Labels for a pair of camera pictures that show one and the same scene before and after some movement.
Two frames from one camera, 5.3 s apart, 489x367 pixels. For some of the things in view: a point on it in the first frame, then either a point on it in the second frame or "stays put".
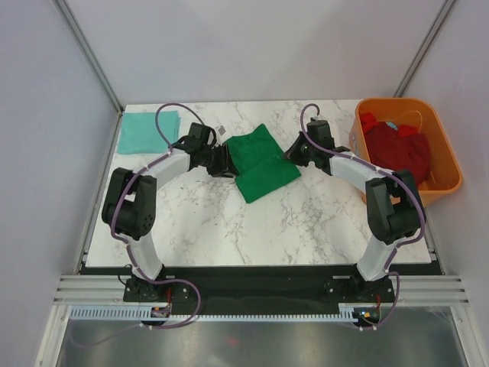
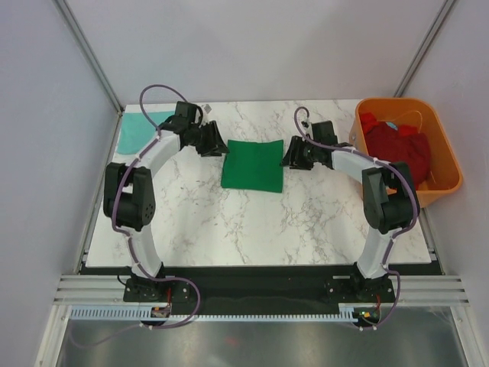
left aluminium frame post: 89,53 stays put
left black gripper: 225,167 → 215,146
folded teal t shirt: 139,133 stays put
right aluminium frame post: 424,48 stays put
